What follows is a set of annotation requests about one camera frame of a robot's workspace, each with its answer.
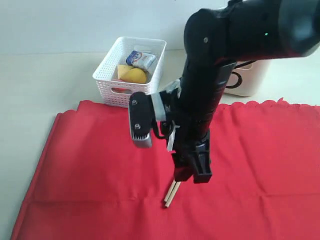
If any white woven plastic basket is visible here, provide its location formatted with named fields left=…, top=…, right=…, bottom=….
left=92, top=36, right=167, bottom=108

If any red sausage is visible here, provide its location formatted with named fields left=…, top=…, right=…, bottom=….
left=111, top=79, right=132, bottom=94

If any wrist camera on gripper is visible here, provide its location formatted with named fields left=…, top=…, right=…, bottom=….
left=127, top=79, right=182, bottom=149

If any red table cloth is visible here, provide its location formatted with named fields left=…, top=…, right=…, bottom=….
left=11, top=99, right=320, bottom=240

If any cream plastic bin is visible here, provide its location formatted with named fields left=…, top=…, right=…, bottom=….
left=224, top=60, right=271, bottom=97

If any wooden chopstick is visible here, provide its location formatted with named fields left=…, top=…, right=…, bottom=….
left=164, top=179, right=176, bottom=203
left=164, top=181, right=181, bottom=208

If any yellow cheese wedge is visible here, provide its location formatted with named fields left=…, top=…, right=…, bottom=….
left=117, top=64, right=134, bottom=80

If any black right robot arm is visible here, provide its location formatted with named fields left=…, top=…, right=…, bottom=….
left=165, top=0, right=320, bottom=184

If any yellow lemon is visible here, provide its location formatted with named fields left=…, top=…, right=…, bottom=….
left=120, top=68, right=148, bottom=84

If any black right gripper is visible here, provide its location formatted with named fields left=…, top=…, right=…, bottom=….
left=159, top=59, right=237, bottom=184

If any white blue milk carton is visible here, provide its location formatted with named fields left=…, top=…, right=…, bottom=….
left=125, top=50, right=156, bottom=71

